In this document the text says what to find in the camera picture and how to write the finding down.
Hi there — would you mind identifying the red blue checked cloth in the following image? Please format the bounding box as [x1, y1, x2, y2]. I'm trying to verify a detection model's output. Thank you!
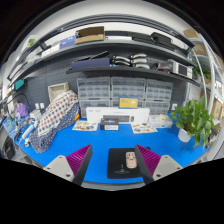
[37, 89, 80, 138]

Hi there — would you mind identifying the white woven basket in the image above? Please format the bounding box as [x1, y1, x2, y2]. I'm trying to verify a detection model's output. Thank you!
[47, 81, 70, 103]

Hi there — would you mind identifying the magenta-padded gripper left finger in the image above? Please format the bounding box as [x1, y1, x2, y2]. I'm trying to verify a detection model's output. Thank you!
[43, 144, 94, 187]

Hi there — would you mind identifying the long white keyboard box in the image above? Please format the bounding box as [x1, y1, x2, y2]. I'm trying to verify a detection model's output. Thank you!
[85, 106, 151, 125]

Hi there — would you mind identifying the yellow card box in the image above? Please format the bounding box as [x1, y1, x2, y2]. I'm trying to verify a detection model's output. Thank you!
[118, 96, 139, 110]

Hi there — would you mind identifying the clear plastic box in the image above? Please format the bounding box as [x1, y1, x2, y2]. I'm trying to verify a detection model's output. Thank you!
[148, 114, 174, 129]

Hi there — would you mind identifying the black mouse pad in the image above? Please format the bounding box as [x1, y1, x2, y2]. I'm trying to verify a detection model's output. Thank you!
[107, 147, 151, 180]

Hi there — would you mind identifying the navy polka dot cloth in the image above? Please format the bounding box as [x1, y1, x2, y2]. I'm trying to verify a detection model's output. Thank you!
[29, 101, 81, 154]

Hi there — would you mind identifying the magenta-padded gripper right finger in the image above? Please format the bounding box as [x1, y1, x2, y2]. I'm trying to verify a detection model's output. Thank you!
[134, 144, 184, 185]

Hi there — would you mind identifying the teal box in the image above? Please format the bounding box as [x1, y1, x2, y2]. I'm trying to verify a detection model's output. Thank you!
[13, 78, 26, 92]

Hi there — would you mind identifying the transparent pink computer mouse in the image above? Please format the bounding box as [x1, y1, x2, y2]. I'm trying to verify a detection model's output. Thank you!
[125, 151, 138, 170]

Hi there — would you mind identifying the small black labelled box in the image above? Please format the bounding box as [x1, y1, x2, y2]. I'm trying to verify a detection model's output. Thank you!
[99, 118, 120, 132]

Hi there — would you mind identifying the purple bag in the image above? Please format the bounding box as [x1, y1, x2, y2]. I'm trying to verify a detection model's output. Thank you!
[14, 102, 29, 119]

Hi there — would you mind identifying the grey plastic drawer cabinet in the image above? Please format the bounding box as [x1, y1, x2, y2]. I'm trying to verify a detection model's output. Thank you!
[145, 79, 174, 102]
[110, 98, 145, 108]
[143, 99, 172, 116]
[76, 77, 112, 101]
[78, 99, 112, 118]
[110, 76, 147, 100]

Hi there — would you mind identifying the colourful sticker sheet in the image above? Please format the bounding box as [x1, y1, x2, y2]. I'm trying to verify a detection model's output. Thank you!
[72, 120, 99, 132]
[130, 123, 158, 135]

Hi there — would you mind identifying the green plant in white pot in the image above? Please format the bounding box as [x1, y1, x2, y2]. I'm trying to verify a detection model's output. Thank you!
[170, 94, 216, 149]

